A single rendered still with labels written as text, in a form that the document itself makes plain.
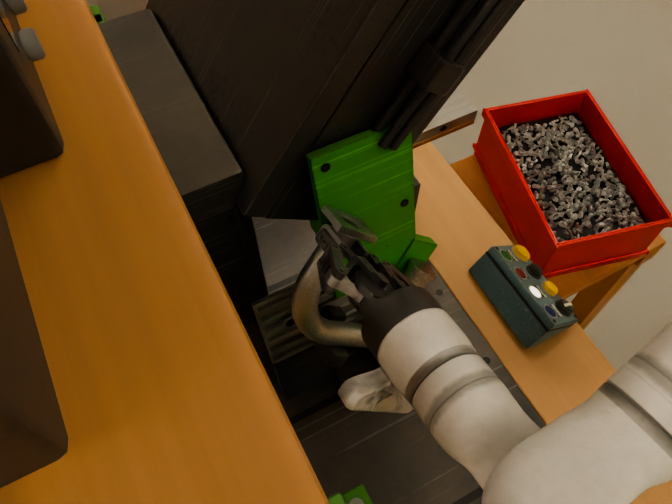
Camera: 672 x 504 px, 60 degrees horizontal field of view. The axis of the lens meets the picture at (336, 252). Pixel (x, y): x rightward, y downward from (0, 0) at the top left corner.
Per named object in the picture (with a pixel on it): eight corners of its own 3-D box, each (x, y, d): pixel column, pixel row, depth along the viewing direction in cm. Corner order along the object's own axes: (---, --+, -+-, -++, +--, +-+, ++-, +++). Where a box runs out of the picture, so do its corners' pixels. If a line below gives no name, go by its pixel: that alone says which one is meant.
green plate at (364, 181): (384, 225, 79) (371, 85, 64) (417, 262, 74) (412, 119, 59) (307, 258, 76) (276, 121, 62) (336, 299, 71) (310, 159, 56)
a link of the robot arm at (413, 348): (331, 395, 51) (365, 453, 47) (407, 299, 48) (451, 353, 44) (397, 400, 57) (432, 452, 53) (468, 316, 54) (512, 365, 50)
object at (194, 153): (204, 176, 103) (152, 5, 74) (277, 315, 89) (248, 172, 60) (101, 216, 98) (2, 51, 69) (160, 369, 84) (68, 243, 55)
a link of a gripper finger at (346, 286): (377, 295, 52) (376, 283, 54) (334, 268, 51) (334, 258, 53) (362, 314, 53) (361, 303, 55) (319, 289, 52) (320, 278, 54)
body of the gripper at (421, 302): (471, 320, 53) (415, 258, 59) (414, 305, 47) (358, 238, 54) (421, 378, 55) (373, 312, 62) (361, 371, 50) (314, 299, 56)
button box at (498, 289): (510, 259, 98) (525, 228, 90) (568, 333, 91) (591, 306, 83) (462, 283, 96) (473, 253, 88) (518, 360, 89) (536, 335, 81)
